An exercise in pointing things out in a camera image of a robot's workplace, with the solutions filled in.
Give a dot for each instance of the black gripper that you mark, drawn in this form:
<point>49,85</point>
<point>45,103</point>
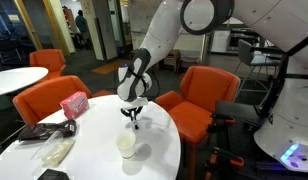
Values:
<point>133,111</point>

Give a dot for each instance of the black marker pen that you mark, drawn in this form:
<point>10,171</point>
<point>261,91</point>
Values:
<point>136,126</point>

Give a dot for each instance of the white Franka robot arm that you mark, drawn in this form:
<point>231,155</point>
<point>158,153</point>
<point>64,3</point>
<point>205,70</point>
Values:
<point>167,30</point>

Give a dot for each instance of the white paper cup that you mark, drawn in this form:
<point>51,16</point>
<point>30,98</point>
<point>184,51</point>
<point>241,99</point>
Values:
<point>125,146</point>

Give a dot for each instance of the pink tissue pack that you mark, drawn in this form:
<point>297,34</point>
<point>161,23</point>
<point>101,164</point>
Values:
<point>74,105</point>

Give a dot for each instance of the small wooden stool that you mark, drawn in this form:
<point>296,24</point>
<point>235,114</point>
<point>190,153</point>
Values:
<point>172,58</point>
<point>192,60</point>

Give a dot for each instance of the orange armchair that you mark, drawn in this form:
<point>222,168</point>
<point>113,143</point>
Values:
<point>207,86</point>
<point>47,60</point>
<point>44,96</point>

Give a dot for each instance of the clear plastic bag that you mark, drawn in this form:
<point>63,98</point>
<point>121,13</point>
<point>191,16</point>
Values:
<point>59,152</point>

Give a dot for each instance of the orange and black clamp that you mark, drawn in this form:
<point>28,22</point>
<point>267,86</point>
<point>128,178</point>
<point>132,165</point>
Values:
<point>220,119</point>
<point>227,160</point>

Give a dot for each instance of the dark brown snack bag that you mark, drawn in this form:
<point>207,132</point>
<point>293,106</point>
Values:
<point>44,131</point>

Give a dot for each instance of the small black object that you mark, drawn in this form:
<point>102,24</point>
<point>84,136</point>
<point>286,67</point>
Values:
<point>53,175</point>

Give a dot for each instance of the person in dark clothes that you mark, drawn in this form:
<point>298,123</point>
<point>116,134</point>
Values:
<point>82,26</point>

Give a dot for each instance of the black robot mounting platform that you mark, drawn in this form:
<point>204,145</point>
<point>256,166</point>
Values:
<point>237,133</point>

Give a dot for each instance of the white kitchen cabinet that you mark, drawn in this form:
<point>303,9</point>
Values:
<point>220,41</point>

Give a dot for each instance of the white round side table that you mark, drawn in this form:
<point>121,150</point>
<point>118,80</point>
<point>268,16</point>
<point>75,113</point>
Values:
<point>14,80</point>

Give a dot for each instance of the built-in steel oven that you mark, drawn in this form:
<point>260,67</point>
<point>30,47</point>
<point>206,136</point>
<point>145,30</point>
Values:
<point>237,41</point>

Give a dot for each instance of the grey bar stool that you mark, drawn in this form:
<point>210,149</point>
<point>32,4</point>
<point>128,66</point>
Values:
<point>245,53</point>

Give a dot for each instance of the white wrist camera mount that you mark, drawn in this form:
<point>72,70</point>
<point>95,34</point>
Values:
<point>135,102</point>

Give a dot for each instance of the wall whiteboard with writing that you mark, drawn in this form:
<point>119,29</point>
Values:
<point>140,16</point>

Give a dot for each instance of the yellow door frame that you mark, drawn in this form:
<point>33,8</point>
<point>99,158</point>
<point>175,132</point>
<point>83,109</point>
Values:
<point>55,26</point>
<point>27,25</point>

